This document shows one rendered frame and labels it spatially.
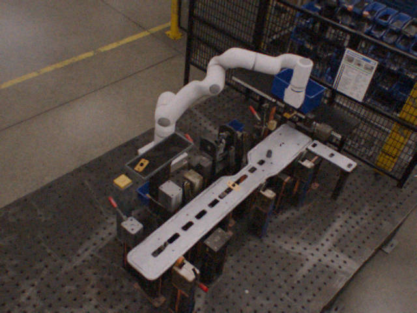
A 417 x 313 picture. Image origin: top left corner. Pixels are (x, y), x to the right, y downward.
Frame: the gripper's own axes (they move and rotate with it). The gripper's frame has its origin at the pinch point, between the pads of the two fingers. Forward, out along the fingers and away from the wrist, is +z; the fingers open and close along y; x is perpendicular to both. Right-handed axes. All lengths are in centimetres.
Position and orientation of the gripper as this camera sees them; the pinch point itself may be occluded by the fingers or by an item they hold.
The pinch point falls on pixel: (290, 109)
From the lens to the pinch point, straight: 268.5
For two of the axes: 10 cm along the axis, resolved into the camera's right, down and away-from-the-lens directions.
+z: -1.1, 7.1, 7.0
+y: 7.7, 5.1, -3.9
